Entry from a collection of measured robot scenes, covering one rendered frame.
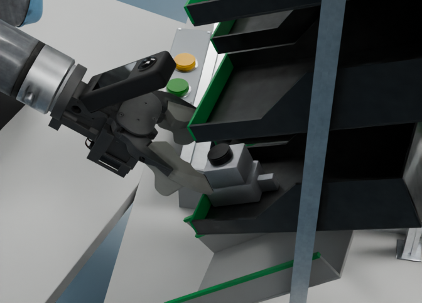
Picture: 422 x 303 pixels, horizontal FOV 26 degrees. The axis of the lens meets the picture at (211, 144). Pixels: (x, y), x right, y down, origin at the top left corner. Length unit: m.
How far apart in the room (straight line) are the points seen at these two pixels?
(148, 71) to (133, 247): 0.55
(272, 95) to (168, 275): 0.56
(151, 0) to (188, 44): 1.72
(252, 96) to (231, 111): 0.03
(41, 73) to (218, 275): 0.41
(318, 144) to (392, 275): 0.64
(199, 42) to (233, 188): 0.67
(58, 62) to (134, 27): 0.86
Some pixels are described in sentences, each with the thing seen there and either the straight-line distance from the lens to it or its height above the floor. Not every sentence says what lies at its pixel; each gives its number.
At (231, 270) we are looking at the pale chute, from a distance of 1.27.
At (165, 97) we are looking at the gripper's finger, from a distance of 1.12.
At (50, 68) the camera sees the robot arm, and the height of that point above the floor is 1.37.
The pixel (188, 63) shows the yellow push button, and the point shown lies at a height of 0.97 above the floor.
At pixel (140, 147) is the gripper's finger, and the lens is 1.05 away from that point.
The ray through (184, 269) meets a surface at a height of 0.86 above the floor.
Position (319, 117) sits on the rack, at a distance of 0.87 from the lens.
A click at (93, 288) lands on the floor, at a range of 2.54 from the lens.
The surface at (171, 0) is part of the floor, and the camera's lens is 3.43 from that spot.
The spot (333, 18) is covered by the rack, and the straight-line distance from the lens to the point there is 0.79.
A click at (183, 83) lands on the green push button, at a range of 1.62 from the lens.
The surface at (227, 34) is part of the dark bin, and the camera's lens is 1.08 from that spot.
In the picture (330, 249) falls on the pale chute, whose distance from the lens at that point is 1.13.
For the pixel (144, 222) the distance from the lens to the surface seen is 1.55.
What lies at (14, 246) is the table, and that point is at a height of 0.86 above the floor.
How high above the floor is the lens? 2.06
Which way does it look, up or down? 46 degrees down
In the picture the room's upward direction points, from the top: straight up
